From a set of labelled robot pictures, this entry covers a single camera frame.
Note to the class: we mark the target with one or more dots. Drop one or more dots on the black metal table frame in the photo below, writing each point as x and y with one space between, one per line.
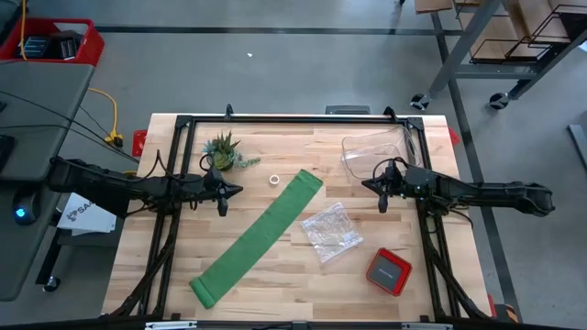
298 119

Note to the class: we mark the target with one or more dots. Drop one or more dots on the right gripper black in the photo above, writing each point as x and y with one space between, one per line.
395 189

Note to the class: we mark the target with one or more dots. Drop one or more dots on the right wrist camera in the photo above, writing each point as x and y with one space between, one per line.
396 174

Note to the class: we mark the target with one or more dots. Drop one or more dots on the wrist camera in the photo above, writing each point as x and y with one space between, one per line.
212 176
396 174

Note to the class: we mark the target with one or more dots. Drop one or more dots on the red table edge bracket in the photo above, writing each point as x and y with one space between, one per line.
454 136
139 143

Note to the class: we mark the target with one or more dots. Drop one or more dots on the clear plastic bin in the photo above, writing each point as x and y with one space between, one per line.
367 153

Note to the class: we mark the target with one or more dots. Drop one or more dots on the orange black striped block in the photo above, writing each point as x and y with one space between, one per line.
508 313

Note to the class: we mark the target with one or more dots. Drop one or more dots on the green elastic bandage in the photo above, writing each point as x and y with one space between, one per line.
261 234

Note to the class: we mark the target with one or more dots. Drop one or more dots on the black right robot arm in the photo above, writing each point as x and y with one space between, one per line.
481 190

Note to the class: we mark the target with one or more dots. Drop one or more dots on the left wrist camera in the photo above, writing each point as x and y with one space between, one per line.
212 176

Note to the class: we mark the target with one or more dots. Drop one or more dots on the small white tape roll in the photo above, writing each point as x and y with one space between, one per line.
270 179

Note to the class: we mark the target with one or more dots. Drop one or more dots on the white paper with logo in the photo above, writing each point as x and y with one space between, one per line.
85 215

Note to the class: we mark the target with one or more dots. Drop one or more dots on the grey desk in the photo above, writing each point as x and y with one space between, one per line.
41 91

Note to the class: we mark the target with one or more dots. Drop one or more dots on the grey metal cart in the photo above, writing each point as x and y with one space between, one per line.
463 46

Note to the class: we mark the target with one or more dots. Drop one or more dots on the red plastic crate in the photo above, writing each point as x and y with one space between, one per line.
94 46

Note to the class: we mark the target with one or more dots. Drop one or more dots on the black device with blue light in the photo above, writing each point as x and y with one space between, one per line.
23 206

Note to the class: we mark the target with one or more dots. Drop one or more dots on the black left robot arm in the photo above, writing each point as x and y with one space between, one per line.
114 185

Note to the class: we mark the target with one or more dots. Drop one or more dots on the red square box black lid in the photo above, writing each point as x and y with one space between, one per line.
389 271

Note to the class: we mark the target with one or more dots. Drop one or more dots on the potted succulent plant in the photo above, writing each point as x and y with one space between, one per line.
223 153

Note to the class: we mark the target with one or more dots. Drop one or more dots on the clear plastic zip bag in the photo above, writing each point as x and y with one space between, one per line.
331 231

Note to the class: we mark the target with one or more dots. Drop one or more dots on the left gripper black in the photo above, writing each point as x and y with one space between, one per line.
215 191

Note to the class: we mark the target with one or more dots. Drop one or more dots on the grey metal bracket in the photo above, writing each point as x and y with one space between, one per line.
347 110

